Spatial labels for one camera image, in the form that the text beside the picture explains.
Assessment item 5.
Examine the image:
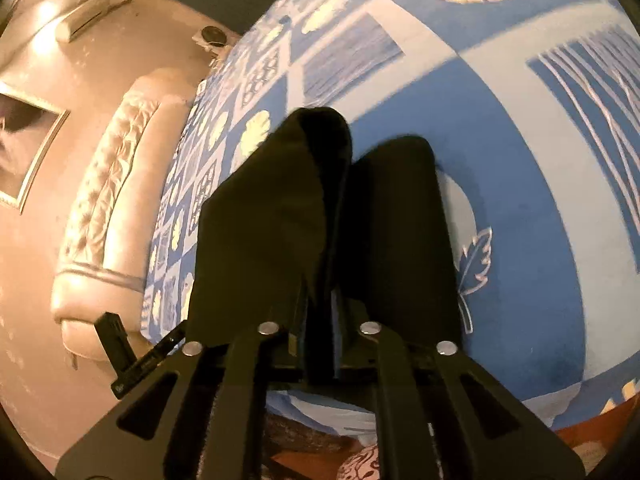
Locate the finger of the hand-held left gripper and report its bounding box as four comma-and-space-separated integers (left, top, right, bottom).
94, 312, 138, 378
111, 329, 187, 400

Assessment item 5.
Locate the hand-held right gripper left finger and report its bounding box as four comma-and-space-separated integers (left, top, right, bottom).
55, 322, 306, 480

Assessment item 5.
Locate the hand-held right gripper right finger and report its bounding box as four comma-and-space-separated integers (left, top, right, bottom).
341, 320, 586, 480

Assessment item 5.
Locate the brown patterned clothing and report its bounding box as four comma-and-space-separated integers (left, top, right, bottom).
336, 441, 382, 480

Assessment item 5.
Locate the cream tufted headboard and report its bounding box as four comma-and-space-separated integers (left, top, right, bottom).
50, 72, 212, 367

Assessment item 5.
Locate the blue patterned bed sheet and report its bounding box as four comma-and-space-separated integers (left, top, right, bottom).
139, 0, 640, 435

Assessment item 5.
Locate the white air conditioner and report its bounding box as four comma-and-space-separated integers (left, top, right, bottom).
55, 0, 139, 44

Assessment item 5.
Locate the framed wall picture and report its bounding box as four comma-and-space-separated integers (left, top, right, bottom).
0, 80, 71, 216

